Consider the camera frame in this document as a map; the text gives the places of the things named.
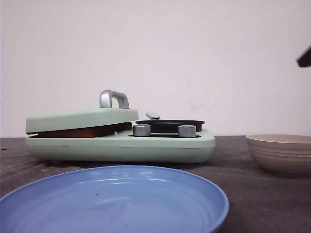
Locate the beige ribbed bowl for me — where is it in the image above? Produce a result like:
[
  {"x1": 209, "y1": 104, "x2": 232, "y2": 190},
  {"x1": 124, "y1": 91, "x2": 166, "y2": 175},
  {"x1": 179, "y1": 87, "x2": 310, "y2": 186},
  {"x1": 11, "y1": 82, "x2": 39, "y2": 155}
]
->
[{"x1": 246, "y1": 134, "x2": 311, "y2": 176}]

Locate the left silver control knob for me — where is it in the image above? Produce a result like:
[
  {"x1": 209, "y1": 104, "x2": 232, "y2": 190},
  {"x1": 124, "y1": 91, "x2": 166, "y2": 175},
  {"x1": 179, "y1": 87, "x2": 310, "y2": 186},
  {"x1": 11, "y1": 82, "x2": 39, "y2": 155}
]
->
[{"x1": 133, "y1": 124, "x2": 151, "y2": 137}]

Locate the black frying pan green handle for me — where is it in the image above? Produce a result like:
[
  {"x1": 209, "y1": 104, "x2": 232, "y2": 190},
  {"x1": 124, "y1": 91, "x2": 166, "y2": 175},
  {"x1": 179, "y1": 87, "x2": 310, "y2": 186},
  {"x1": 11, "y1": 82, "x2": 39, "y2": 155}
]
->
[{"x1": 136, "y1": 112, "x2": 205, "y2": 133}]

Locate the mint green sandwich maker base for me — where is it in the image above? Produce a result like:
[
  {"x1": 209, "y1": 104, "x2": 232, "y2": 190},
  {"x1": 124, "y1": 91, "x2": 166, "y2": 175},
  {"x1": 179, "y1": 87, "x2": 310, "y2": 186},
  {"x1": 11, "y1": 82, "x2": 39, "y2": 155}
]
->
[{"x1": 25, "y1": 129, "x2": 215, "y2": 163}]

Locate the white bread slice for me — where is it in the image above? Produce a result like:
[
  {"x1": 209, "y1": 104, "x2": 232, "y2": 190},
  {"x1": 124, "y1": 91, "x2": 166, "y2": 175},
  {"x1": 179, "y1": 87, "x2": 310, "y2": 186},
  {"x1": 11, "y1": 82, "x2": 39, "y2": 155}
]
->
[{"x1": 36, "y1": 122, "x2": 132, "y2": 138}]

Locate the silver control knob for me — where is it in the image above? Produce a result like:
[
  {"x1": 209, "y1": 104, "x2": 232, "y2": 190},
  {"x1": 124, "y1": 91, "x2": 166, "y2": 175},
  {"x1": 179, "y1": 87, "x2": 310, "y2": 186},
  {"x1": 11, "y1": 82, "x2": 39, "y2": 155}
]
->
[
  {"x1": 178, "y1": 125, "x2": 197, "y2": 138},
  {"x1": 133, "y1": 124, "x2": 151, "y2": 137}
]

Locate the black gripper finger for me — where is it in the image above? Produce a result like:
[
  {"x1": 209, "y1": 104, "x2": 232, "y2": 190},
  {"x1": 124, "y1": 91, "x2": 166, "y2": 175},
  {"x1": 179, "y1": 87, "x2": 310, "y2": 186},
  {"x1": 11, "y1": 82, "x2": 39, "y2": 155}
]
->
[{"x1": 296, "y1": 47, "x2": 311, "y2": 67}]

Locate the blue round plate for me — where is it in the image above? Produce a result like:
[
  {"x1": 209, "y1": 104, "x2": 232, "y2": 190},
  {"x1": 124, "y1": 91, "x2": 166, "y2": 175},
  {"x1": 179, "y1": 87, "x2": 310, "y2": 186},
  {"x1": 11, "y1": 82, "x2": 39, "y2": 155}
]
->
[{"x1": 0, "y1": 166, "x2": 229, "y2": 233}]

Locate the right silver control knob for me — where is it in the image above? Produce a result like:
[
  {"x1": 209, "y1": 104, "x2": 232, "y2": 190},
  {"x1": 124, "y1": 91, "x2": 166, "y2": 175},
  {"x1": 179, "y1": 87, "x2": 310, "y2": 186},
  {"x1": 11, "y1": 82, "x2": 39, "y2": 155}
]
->
[{"x1": 178, "y1": 125, "x2": 197, "y2": 138}]

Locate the mint green sandwich maker lid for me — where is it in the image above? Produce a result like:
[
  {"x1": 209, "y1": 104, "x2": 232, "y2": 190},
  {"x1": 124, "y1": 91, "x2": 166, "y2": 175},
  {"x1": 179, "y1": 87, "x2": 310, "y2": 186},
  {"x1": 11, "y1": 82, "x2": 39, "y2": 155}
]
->
[{"x1": 26, "y1": 90, "x2": 138, "y2": 134}]

